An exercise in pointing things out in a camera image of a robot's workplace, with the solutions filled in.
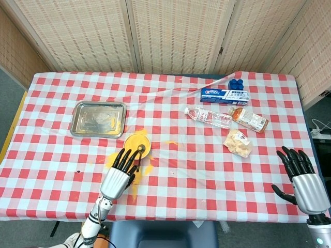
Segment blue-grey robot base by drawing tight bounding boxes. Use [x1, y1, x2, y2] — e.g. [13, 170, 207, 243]
[108, 221, 219, 248]

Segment off-white bowl of yellow powder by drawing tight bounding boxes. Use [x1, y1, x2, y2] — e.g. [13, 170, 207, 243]
[123, 133, 152, 160]

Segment stainless steel tray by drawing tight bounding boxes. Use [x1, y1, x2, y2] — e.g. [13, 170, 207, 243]
[69, 101, 128, 140]

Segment white power strip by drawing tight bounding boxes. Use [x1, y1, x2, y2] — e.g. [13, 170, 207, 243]
[310, 118, 331, 135]

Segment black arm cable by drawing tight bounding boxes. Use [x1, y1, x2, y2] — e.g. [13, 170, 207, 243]
[99, 224, 117, 247]

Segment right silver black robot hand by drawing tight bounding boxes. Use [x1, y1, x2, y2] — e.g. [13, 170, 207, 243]
[271, 146, 327, 215]

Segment black box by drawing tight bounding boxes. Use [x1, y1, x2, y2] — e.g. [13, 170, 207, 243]
[312, 138, 331, 179]

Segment red white checked tablecloth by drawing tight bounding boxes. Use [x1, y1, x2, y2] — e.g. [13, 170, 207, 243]
[0, 71, 325, 223]

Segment orange tea drink bottle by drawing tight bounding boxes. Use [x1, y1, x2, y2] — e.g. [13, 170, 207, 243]
[227, 106, 269, 134]

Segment blue toothpaste box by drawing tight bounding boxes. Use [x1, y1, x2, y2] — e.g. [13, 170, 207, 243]
[200, 87, 250, 106]

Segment clear plastic water bottle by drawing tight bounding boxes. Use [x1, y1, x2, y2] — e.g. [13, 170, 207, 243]
[184, 106, 233, 129]

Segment clear bag of snacks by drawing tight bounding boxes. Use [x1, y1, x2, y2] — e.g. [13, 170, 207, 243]
[223, 128, 253, 158]

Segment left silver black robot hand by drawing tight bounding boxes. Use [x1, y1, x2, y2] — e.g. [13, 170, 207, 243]
[100, 148, 139, 200]

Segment blue bottle caps pack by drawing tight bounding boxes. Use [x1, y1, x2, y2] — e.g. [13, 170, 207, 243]
[228, 78, 246, 91]

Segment black spoon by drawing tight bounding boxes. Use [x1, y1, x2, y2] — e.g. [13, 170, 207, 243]
[136, 144, 146, 173]

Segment bamboo folding screen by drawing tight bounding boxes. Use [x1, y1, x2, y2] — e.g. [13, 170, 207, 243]
[0, 0, 331, 109]

